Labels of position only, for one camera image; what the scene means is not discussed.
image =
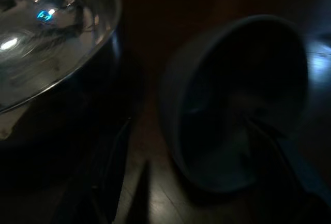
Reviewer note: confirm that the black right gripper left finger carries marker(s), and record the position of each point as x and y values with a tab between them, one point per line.
113	177

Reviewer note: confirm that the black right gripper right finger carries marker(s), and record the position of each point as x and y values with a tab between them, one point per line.
274	187

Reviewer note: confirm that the white ceramic bowl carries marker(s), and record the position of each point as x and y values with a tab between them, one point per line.
181	92

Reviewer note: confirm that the shiny steel bowl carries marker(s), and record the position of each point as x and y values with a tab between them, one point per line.
51	40

